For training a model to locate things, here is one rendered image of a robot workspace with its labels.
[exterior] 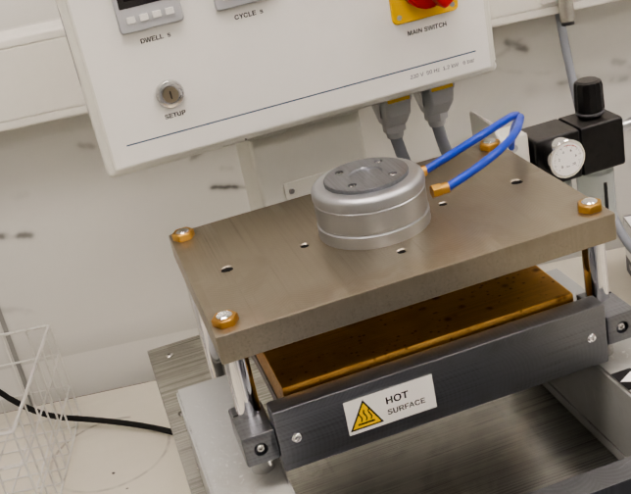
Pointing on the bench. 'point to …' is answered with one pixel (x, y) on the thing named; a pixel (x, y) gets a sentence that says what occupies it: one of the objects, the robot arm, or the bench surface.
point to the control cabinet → (269, 79)
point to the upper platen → (409, 330)
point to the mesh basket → (33, 420)
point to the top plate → (381, 242)
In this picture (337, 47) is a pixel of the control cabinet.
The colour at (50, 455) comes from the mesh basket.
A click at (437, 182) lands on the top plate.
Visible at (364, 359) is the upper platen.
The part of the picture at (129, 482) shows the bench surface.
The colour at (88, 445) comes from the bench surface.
